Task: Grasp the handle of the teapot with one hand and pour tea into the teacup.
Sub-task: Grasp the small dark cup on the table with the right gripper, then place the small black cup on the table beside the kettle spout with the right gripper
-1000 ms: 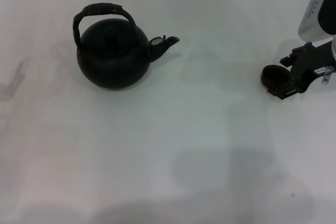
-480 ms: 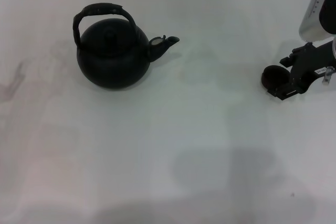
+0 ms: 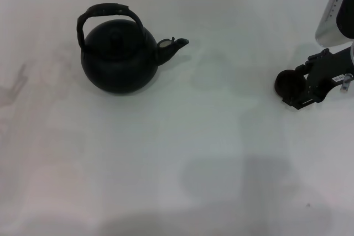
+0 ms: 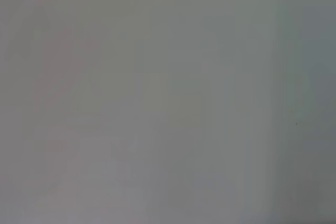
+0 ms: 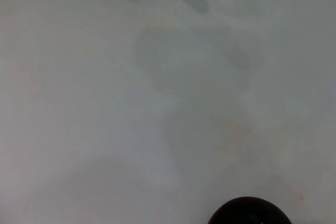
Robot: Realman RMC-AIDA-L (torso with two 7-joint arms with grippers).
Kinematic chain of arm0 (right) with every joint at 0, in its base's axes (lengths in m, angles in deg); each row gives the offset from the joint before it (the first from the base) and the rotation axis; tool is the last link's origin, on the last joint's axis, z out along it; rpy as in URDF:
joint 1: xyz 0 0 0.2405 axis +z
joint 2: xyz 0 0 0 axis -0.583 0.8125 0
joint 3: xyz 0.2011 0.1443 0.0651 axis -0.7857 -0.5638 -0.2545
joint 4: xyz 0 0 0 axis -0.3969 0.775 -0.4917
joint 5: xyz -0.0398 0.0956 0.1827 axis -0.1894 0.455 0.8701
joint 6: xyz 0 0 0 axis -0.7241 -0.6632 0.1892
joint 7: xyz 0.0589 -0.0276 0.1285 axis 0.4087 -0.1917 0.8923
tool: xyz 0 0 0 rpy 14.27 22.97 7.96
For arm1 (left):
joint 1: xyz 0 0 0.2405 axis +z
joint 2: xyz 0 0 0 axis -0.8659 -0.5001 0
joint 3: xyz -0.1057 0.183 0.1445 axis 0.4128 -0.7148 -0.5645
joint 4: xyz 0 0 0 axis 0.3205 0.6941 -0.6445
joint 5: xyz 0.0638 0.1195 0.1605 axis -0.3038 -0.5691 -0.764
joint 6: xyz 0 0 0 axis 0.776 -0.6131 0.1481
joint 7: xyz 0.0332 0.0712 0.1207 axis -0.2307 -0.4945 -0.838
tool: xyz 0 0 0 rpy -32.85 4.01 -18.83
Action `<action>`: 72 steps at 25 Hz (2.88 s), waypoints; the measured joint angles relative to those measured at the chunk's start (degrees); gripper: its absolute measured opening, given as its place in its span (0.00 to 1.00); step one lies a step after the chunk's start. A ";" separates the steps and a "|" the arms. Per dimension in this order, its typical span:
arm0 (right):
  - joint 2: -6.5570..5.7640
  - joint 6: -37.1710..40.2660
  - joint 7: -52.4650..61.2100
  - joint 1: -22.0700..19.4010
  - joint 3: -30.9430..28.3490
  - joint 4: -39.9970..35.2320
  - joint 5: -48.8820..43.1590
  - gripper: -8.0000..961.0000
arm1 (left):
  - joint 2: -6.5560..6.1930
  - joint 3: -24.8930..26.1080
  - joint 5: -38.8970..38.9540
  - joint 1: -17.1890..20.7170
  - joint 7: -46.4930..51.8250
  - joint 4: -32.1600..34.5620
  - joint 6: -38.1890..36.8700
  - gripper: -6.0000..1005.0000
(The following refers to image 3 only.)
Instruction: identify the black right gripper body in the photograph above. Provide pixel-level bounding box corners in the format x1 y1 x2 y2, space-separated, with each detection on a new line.
305 46 354 102

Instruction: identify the small dark teacup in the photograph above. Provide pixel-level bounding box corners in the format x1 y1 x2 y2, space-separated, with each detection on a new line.
274 69 306 100

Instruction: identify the black round teapot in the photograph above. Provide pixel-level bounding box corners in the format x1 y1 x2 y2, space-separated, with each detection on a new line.
76 2 190 95

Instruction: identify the silver cylindrical connector plug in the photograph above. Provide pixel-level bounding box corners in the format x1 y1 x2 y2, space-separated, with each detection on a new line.
339 73 353 92

